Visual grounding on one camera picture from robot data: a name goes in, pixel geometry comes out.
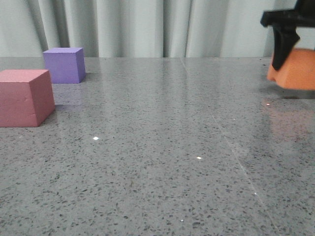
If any purple foam cube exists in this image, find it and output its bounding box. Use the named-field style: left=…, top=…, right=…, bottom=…
left=43, top=47, right=86, bottom=84

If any pale green curtain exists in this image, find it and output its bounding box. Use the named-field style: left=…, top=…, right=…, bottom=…
left=0, top=0, right=315, bottom=59

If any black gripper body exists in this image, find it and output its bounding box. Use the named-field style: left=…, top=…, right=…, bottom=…
left=260, top=0, right=315, bottom=28

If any orange foam arch block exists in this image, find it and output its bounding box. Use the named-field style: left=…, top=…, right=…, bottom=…
left=267, top=49, right=315, bottom=90

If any pink foam cube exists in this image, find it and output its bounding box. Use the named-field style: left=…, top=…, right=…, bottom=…
left=0, top=69, right=55, bottom=127

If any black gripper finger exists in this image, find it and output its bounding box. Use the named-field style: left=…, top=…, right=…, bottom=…
left=272, top=25, right=300, bottom=71

